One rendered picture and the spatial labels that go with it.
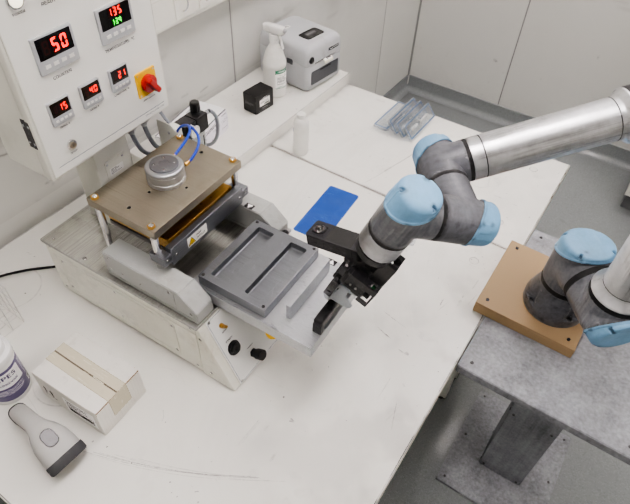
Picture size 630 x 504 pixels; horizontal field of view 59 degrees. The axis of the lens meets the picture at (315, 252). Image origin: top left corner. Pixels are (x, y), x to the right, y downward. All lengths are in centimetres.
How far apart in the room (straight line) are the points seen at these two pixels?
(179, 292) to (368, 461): 51
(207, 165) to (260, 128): 69
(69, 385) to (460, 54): 290
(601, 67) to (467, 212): 253
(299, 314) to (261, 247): 18
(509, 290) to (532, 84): 214
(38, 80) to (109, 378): 58
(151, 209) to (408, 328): 67
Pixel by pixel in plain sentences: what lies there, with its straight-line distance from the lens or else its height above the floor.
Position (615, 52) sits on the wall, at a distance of 332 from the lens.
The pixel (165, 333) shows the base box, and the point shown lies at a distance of 127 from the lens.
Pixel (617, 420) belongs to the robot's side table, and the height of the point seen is 75.
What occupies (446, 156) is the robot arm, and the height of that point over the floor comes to 129.
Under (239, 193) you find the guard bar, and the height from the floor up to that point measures 104.
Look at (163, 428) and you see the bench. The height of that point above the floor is 75.
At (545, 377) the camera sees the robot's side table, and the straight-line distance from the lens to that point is 140.
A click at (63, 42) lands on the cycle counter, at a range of 110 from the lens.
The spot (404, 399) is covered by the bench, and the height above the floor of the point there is 75.
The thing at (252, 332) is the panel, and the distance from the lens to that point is 126.
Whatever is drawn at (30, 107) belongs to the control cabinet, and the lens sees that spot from 110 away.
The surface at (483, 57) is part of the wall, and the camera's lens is 350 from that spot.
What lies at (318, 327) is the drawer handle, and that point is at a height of 99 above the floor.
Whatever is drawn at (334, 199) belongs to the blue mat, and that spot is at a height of 75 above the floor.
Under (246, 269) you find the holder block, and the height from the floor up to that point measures 100.
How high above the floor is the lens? 185
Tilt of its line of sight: 46 degrees down
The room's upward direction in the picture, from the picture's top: 3 degrees clockwise
